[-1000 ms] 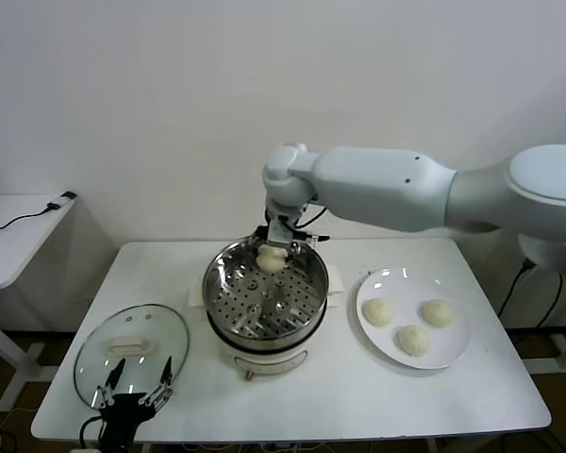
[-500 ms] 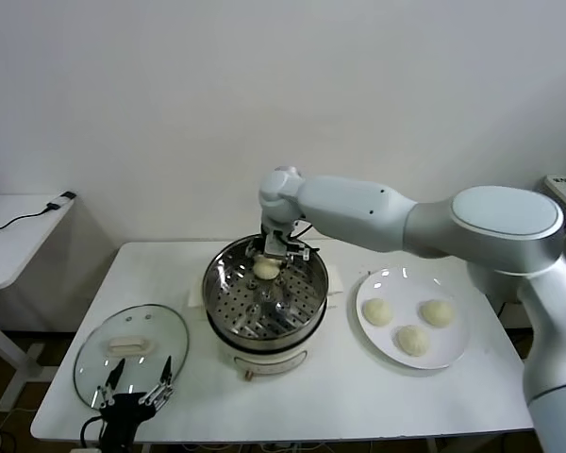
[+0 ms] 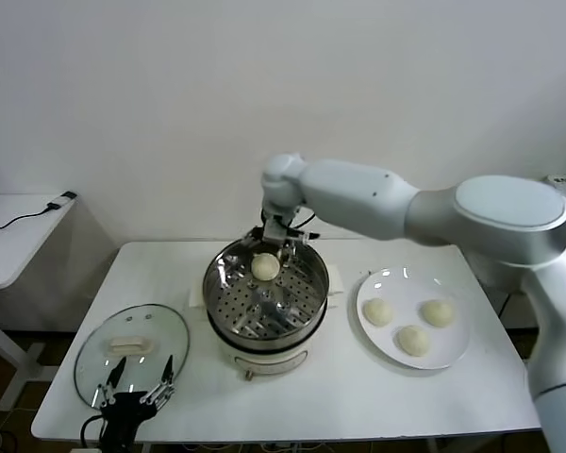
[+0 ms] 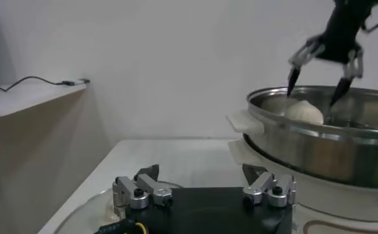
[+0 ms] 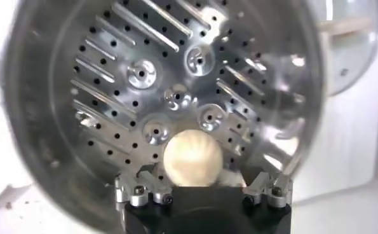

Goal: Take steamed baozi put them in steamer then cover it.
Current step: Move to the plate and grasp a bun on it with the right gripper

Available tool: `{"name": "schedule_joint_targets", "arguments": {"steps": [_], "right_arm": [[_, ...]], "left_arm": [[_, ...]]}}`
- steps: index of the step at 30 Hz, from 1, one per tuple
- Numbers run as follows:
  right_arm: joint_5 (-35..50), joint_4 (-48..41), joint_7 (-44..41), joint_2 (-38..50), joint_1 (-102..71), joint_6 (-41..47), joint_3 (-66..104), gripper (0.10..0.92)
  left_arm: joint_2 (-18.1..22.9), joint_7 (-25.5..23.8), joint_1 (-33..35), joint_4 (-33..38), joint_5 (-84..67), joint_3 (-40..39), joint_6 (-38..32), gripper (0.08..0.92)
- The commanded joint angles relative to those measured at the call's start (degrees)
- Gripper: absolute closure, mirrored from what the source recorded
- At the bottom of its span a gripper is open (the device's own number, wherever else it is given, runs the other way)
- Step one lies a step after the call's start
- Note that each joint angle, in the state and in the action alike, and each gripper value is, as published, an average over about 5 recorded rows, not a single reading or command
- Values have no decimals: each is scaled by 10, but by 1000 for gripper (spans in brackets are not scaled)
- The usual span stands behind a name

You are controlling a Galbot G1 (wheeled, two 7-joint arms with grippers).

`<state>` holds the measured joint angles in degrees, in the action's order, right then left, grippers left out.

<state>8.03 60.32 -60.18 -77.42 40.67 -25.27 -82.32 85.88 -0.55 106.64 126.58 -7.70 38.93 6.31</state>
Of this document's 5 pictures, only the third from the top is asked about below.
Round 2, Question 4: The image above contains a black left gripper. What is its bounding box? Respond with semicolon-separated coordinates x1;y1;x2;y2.
95;354;177;453

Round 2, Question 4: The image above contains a round glass lid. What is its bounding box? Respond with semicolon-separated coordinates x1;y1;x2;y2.
73;304;191;411

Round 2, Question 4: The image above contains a white steamed baozi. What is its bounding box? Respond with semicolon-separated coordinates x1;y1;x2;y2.
250;252;280;283
361;297;395;327
420;299;456;329
395;324;431;358

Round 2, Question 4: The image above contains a white side table with cable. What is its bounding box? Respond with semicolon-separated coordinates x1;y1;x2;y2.
0;193;105;416

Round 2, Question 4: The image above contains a small black grey adapter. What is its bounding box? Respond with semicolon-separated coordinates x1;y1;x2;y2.
46;192;76;212

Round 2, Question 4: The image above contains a stainless steel steamer basket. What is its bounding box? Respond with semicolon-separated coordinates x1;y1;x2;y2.
201;237;329;339

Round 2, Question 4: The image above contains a cream electric cooker base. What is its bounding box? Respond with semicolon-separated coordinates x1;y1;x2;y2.
188;263;345;381

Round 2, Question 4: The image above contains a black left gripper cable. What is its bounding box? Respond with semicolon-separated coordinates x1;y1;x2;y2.
78;413;106;447

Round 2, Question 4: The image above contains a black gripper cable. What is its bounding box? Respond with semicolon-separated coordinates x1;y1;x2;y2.
78;413;106;447
287;210;320;238

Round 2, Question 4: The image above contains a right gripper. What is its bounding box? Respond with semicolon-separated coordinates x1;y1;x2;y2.
242;214;299;266

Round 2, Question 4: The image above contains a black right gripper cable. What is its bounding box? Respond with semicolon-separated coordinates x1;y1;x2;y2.
287;210;320;238

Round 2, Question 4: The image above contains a white round plate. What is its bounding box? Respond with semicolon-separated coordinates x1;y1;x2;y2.
355;266;471;370

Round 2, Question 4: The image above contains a thin black adapter cable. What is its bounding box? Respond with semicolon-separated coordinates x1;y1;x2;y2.
0;202;53;232

